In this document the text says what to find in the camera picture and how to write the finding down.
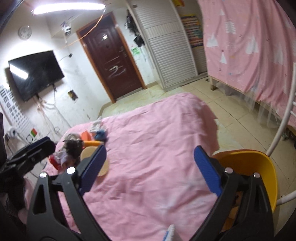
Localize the colourful wall poster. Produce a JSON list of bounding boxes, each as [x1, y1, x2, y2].
[[181, 15, 204, 48]]

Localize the orange box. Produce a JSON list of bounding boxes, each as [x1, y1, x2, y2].
[[80, 131, 93, 141]]

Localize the red hello kitty snack bag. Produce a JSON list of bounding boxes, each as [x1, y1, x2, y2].
[[48, 155, 61, 171]]

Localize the eye chart poster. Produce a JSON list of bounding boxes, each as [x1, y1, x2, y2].
[[1, 84, 42, 144]]

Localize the yellow orange tube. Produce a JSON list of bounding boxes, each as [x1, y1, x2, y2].
[[82, 141, 104, 147]]

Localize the white metal chair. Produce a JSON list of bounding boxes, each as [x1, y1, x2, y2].
[[265, 62, 296, 207]]

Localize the round wooden disc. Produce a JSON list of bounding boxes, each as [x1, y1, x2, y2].
[[80, 146, 110, 177]]

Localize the yellow plastic bin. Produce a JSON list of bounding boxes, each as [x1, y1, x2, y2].
[[210, 150, 278, 240]]

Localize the black wall television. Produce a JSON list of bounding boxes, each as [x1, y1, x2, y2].
[[9, 51, 64, 102]]

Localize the dark brown door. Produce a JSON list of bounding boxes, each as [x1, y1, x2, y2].
[[76, 13, 146, 103]]

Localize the white louvered wardrobe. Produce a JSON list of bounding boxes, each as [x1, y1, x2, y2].
[[127, 1, 198, 91]]

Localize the pink patterned bunk curtain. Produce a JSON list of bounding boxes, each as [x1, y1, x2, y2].
[[198, 1, 295, 116]]

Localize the beige knit hat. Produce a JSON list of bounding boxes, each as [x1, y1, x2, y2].
[[63, 133, 83, 159]]

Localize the blue crumpled cloth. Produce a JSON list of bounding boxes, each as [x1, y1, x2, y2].
[[94, 130, 107, 142]]

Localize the white gloved hand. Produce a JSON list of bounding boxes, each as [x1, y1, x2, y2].
[[163, 225, 177, 241]]

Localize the black hanging bag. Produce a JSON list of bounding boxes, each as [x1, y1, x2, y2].
[[133, 35, 145, 48]]

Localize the round wall clock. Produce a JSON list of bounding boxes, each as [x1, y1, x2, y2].
[[18, 25, 32, 40]]

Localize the purple knit sock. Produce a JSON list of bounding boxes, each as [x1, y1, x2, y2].
[[54, 150, 80, 169]]

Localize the pink bed sheet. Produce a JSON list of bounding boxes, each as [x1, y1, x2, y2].
[[23, 92, 220, 241]]

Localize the ceiling light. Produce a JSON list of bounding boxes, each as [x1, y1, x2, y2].
[[32, 2, 106, 15]]

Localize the white crumpled tissue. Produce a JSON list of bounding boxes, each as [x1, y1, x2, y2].
[[89, 116, 104, 133]]

